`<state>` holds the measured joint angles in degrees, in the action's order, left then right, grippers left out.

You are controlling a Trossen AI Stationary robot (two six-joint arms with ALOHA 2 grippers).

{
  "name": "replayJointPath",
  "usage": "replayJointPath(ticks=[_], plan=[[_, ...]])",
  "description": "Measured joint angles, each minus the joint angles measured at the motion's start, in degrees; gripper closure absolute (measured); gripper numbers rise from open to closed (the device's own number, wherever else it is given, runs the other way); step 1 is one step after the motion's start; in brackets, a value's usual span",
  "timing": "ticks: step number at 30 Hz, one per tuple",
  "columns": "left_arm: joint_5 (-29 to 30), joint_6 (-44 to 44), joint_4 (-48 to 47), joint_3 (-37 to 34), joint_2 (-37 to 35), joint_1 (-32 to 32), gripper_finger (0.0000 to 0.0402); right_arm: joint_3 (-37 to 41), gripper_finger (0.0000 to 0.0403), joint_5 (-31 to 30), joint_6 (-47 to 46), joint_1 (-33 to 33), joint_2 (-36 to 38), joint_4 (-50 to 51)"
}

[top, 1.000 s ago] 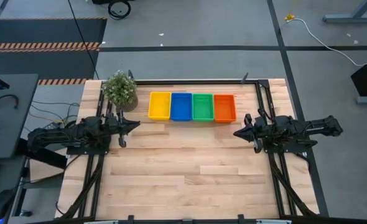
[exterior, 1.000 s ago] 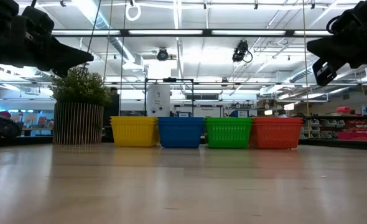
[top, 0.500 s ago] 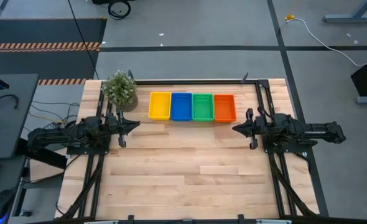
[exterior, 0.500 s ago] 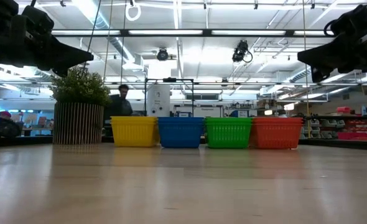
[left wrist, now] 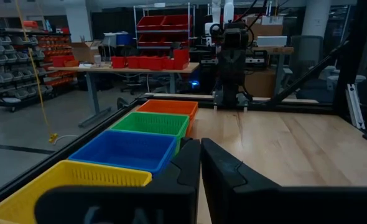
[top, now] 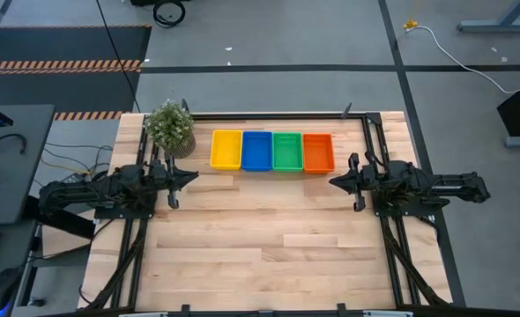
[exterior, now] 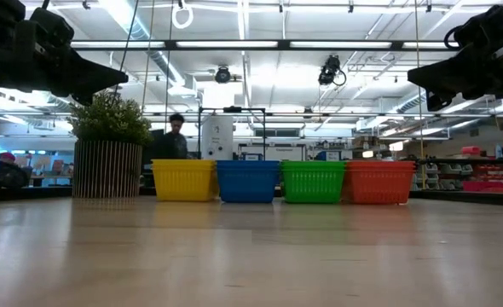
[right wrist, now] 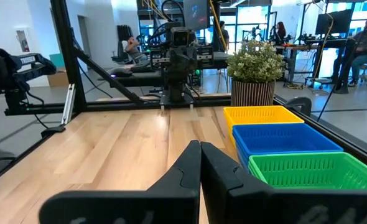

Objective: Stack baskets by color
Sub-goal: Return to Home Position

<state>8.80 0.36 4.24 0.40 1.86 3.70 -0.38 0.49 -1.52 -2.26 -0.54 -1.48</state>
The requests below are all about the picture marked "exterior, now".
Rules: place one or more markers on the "black monitor screen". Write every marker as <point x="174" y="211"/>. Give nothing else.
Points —
<point x="157" y="132"/>

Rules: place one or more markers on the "white cabinet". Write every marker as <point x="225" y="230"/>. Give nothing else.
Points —
<point x="277" y="153"/>

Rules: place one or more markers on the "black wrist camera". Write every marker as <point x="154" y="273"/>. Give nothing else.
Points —
<point x="486" y="23"/>
<point x="53" y="27"/>

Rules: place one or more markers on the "black frame beam with lights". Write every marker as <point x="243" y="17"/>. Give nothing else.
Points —
<point x="170" y="44"/>

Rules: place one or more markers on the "orange plastic slotted basket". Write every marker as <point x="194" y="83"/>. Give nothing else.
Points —
<point x="379" y="162"/>
<point x="379" y="167"/>
<point x="379" y="187"/>

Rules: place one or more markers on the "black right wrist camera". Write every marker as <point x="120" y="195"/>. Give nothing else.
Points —
<point x="486" y="23"/>

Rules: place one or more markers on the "white cabinet machine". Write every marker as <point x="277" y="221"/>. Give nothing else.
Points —
<point x="217" y="136"/>

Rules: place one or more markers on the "thin frame upright post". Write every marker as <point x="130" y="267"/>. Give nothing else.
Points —
<point x="418" y="85"/>
<point x="167" y="106"/>

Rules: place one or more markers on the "black shelf with bins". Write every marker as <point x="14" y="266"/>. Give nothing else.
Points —
<point x="469" y="161"/>

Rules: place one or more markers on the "black round ceiling fixture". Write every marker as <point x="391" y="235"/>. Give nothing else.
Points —
<point x="223" y="75"/>

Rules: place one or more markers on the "black overhead camera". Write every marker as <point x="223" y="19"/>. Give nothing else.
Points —
<point x="329" y="68"/>

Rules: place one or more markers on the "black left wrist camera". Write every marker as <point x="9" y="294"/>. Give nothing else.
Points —
<point x="53" y="27"/>

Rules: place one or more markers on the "person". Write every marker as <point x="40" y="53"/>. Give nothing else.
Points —
<point x="172" y="145"/>
<point x="8" y="175"/>

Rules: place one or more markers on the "red plastic storage bin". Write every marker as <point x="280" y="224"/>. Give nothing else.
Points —
<point x="471" y="150"/>

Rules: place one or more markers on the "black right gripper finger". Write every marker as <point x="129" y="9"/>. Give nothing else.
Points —
<point x="439" y="101"/>
<point x="443" y="74"/>

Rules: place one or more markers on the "blue plastic slotted basket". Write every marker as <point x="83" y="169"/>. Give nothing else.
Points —
<point x="247" y="187"/>
<point x="247" y="166"/>
<point x="247" y="162"/>

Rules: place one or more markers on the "artificial plant in ribbed pot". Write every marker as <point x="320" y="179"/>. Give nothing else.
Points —
<point x="106" y="170"/>

